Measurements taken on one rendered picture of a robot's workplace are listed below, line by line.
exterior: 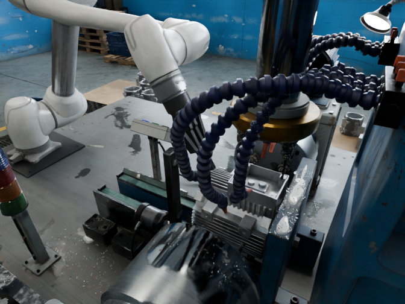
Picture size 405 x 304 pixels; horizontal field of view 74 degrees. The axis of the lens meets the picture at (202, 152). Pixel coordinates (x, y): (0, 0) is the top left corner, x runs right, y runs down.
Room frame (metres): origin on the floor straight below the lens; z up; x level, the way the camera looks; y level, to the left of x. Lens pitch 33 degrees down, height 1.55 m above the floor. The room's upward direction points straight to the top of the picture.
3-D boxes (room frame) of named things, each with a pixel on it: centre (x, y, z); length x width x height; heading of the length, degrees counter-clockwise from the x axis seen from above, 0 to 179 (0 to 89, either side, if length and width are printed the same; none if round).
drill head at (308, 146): (0.84, -0.29, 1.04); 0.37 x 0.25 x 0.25; 150
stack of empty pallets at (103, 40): (7.39, 2.62, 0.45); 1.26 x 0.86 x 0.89; 59
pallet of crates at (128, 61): (6.25, 1.48, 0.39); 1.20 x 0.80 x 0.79; 67
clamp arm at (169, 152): (0.48, 0.07, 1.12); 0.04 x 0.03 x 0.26; 60
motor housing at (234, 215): (0.54, -0.10, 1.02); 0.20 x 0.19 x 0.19; 59
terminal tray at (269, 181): (0.52, -0.14, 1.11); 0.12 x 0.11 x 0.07; 59
